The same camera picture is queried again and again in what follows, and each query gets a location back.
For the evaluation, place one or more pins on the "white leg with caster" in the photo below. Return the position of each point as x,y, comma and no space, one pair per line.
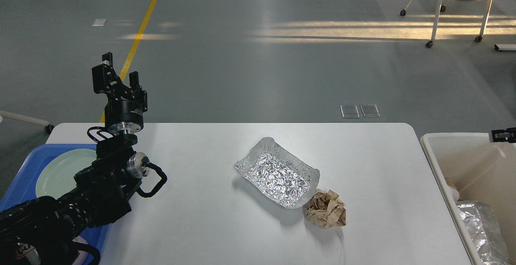
48,128

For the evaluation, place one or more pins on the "white plastic bin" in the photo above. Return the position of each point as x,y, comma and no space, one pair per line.
483,171

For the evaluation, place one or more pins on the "aluminium foil tray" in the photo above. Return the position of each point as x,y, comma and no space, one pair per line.
278,174

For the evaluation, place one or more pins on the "brown paper ball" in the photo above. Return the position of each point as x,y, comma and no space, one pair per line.
326,210

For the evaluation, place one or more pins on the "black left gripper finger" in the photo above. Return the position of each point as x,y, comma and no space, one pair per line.
106,81
138,94

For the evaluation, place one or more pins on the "white cup bottom edge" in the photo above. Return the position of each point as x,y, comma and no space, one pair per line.
452,191

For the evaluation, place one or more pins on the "white bar on floor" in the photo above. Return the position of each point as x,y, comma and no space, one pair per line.
505,47

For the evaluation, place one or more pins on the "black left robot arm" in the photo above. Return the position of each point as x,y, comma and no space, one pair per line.
43,231

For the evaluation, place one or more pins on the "blue plastic tray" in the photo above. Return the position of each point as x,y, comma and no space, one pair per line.
23,188

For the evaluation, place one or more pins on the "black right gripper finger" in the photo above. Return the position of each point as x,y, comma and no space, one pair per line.
503,133
501,139

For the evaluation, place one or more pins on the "pink mug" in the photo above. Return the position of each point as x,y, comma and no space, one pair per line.
81,255

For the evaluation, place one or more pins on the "foil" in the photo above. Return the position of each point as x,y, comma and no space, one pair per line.
482,226

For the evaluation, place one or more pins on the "white paper on floor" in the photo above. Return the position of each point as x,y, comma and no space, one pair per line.
99,22

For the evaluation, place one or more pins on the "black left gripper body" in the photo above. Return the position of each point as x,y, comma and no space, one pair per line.
124,116

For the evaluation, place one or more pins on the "light green plate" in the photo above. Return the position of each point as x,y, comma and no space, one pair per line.
57,178

